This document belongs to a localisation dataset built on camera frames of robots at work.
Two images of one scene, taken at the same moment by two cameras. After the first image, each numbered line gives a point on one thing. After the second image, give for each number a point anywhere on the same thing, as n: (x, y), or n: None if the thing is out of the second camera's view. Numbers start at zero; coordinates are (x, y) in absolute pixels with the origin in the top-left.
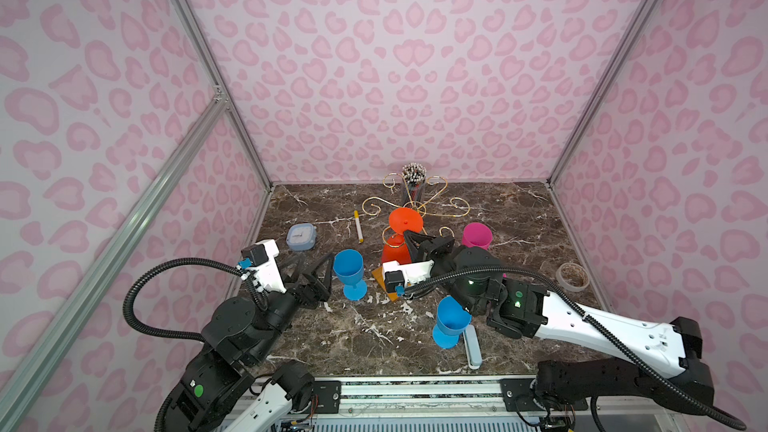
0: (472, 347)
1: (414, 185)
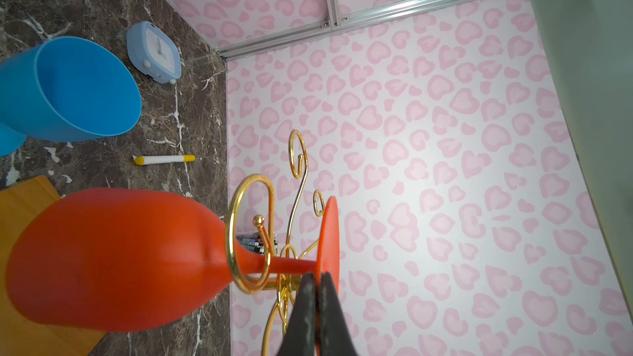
0: None
1: (254, 241)
